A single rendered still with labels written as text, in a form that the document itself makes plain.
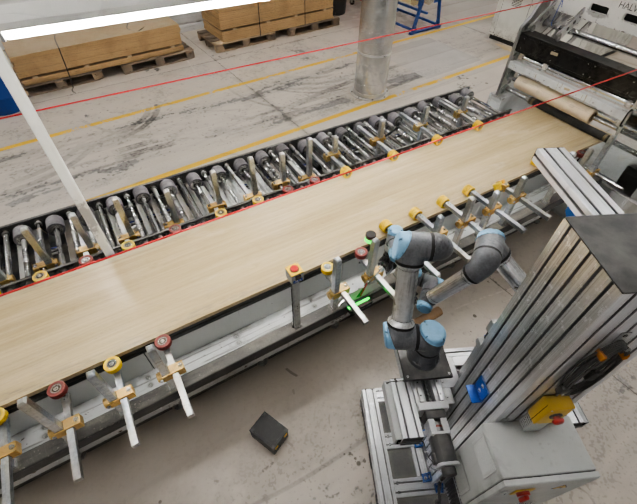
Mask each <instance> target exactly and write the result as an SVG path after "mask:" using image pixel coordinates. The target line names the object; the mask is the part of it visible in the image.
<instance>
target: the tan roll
mask: <svg viewBox="0 0 637 504"><path fill-rule="evenodd" d="M509 79H510V80H512V81H514V82H515V83H514V88H516V89H518V90H520V91H522V92H524V93H526V94H528V95H530V96H533V97H535V98H537V99H539V100H541V101H543V102H545V101H548V100H551V99H554V98H557V97H560V96H562V95H564V94H562V93H560V92H558V91H556V90H553V89H551V88H549V87H547V86H545V85H543V84H541V83H538V82H536V81H534V80H532V79H530V78H528V77H525V76H523V75H521V76H519V77H518V78H515V77H513V76H510V77H509ZM547 104H549V105H551V106H553V107H555V108H557V109H559V110H561V111H563V112H565V113H567V114H569V115H571V116H573V117H575V118H577V119H579V120H581V121H583V122H585V123H587V124H589V123H591V122H592V121H593V120H594V121H596V122H599V123H601V124H603V125H605V126H607V127H609V128H611V129H613V130H615V131H617V130H618V128H619V127H618V126H616V125H614V124H612V123H610V122H608V121H606V120H604V119H601V118H599V117H597V116H595V113H596V111H598V110H596V109H594V108H592V107H590V106H588V105H586V104H584V103H581V102H579V101H577V100H575V99H573V98H571V97H568V96H564V97H561V98H558V99H555V100H552V101H549V102H547Z"/></svg>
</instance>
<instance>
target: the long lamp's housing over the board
mask: <svg viewBox="0 0 637 504"><path fill-rule="evenodd" d="M209 1H215V0H0V38H1V40H2V42H6V39H5V36H4V34H3V31H9V30H16V29H23V28H30V27H37V26H44V25H51V24H57V23H64V22H71V21H78V20H85V19H92V18H99V17H106V16H112V15H119V14H126V13H133V12H140V11H147V10H154V9H160V8H167V7H174V6H181V5H188V4H195V3H202V2H209Z"/></svg>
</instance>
